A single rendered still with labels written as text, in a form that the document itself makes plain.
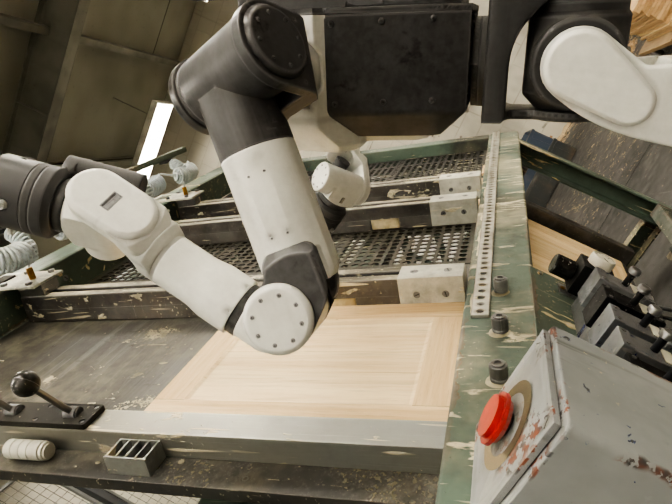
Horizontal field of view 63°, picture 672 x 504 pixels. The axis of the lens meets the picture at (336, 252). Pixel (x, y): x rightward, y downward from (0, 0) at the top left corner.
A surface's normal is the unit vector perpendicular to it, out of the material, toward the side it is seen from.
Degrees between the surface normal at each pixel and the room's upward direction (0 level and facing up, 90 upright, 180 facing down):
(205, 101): 68
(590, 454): 90
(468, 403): 58
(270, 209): 90
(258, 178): 90
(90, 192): 94
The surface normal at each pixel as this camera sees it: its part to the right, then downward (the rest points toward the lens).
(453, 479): -0.18, -0.93
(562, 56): -0.28, 0.37
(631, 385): 0.35, -0.82
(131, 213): 0.22, -0.45
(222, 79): -0.47, 0.54
